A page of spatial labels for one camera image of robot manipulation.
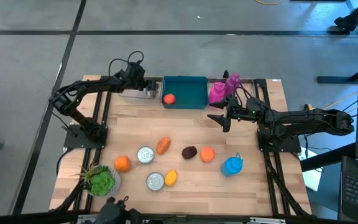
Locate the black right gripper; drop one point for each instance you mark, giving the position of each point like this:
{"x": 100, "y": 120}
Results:
{"x": 241, "y": 112}

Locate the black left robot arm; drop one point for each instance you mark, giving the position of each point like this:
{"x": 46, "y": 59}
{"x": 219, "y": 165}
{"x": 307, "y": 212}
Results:
{"x": 82, "y": 85}

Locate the orange toy sweet potato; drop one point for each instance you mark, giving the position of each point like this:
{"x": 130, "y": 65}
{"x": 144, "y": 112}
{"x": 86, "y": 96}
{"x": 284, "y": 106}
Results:
{"x": 163, "y": 145}

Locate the black desk leg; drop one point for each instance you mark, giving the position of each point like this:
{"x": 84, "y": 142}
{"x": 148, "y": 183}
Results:
{"x": 337, "y": 79}

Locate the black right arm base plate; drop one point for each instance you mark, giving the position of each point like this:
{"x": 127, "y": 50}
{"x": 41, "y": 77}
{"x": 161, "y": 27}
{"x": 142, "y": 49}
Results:
{"x": 291, "y": 145}

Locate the teal plastic bin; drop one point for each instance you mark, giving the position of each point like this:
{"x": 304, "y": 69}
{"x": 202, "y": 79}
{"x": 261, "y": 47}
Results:
{"x": 188, "y": 91}

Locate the pink plastic bottle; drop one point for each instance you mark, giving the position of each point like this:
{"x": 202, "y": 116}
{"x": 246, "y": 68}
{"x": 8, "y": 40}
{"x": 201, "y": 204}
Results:
{"x": 217, "y": 93}

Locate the dark maroon toy fruit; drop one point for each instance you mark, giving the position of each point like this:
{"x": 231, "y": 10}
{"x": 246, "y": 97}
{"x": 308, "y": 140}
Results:
{"x": 189, "y": 152}

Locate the potted green succulent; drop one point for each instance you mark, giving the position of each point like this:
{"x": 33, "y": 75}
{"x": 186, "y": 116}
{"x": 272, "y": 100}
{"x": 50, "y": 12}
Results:
{"x": 101, "y": 183}

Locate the plain silver tin can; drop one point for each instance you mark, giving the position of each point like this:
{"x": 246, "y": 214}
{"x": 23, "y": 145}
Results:
{"x": 145, "y": 155}

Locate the clear plastic container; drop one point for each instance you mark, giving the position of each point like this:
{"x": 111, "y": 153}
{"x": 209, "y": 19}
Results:
{"x": 247, "y": 81}
{"x": 129, "y": 95}

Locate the blue label tin can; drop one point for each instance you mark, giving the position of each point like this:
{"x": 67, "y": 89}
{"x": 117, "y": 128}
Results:
{"x": 155, "y": 181}

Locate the black aluminium table frame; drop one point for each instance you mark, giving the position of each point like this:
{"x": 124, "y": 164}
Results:
{"x": 261, "y": 84}

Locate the round orange toy fruit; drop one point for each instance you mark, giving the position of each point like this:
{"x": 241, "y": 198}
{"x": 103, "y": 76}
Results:
{"x": 122, "y": 164}

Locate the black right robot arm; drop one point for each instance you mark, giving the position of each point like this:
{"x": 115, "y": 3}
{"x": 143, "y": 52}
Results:
{"x": 306, "y": 119}

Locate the blue plastic bottle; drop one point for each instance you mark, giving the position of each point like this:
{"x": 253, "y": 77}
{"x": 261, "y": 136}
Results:
{"x": 231, "y": 166}

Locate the red-orange toy fruit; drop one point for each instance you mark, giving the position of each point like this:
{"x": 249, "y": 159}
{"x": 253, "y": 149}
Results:
{"x": 169, "y": 99}

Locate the yellow toy lemon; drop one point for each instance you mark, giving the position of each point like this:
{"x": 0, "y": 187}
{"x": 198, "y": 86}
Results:
{"x": 171, "y": 178}

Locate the magenta plastic bottle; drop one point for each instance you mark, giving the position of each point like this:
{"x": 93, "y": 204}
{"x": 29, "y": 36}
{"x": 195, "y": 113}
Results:
{"x": 231, "y": 84}

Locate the blocky orange toy fruit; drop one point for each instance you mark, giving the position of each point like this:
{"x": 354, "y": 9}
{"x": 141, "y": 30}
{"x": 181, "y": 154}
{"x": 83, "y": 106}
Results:
{"x": 207, "y": 154}

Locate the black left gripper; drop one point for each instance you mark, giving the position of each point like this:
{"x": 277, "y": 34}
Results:
{"x": 134, "y": 79}

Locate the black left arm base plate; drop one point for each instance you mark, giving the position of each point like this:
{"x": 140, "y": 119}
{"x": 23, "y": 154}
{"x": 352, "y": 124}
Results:
{"x": 73, "y": 141}

